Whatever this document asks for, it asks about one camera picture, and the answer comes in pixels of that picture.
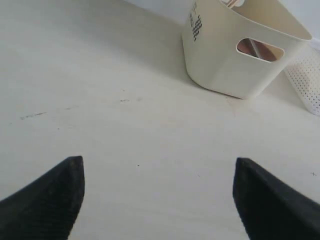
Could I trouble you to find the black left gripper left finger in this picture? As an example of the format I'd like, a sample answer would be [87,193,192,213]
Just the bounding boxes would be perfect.
[0,156,85,240]

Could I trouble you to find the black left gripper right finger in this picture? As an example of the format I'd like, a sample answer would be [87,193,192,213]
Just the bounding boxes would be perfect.
[232,157,320,240]

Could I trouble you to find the silver table knife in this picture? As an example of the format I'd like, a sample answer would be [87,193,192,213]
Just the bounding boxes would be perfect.
[249,38,262,59]

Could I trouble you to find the brown wooden plate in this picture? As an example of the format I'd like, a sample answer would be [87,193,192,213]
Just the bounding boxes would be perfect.
[237,38,278,62]

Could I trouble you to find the wooden chopstick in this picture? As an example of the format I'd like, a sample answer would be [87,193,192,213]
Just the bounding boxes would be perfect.
[221,0,245,8]

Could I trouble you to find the white perforated plastic basket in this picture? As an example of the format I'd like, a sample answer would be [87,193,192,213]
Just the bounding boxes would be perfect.
[284,40,320,116]

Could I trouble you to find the cream plastic bin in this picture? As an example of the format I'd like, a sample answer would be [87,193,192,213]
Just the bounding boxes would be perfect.
[182,0,312,99]

